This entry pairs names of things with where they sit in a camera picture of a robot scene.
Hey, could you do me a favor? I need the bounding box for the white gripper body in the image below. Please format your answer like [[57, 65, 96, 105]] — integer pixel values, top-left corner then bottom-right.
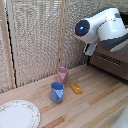
[[83, 42, 98, 57]]

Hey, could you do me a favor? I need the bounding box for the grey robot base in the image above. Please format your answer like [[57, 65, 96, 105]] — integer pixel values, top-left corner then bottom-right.
[[111, 104, 128, 128]]

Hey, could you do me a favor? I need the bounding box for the pink cup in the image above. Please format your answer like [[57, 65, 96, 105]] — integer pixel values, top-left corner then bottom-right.
[[56, 67, 69, 84]]

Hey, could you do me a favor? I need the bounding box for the blue cup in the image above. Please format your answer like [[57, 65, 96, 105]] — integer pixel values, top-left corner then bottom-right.
[[50, 81, 65, 104]]

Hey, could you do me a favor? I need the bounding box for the orange rectangular block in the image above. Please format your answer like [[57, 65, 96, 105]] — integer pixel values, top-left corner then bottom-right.
[[69, 83, 84, 95]]

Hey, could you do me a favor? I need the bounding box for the wide bamboo screen panel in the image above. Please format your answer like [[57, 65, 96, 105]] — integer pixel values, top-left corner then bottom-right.
[[6, 0, 64, 88]]

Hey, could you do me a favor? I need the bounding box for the white patterned plate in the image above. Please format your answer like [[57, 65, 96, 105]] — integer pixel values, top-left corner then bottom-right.
[[0, 99, 41, 128]]

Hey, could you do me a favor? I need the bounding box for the long silver drawer handle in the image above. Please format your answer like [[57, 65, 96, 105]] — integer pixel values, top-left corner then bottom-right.
[[97, 54, 123, 67]]

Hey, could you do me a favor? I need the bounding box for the brown drawer with long handle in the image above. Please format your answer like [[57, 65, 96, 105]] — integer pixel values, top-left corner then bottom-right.
[[89, 46, 128, 81]]

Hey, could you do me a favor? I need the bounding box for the thin wooden post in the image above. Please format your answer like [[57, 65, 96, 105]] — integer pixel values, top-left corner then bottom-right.
[[56, 0, 66, 70]]

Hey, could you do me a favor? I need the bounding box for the thick wooden post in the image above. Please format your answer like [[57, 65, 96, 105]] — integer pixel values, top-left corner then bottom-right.
[[0, 0, 17, 90]]

